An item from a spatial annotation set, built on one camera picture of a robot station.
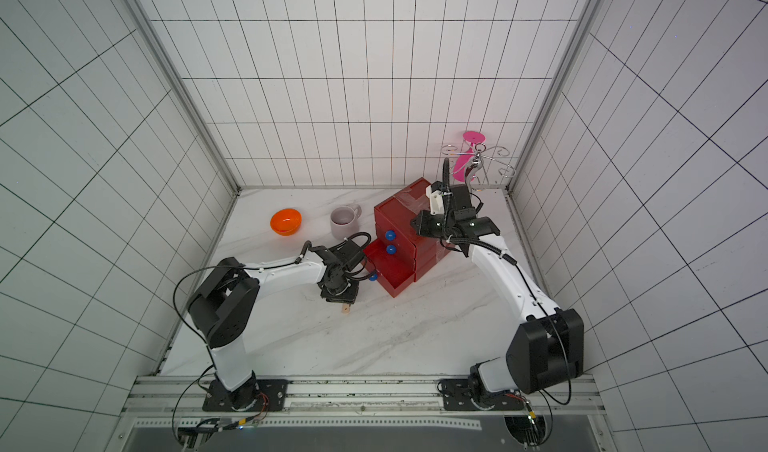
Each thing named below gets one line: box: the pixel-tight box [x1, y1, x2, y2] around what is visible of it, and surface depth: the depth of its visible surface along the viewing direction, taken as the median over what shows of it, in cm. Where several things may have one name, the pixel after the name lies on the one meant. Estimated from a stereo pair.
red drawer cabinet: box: [363, 177, 454, 298], surface depth 87 cm
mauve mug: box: [330, 204, 362, 240], surface depth 106 cm
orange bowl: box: [270, 208, 303, 236], surface depth 106 cm
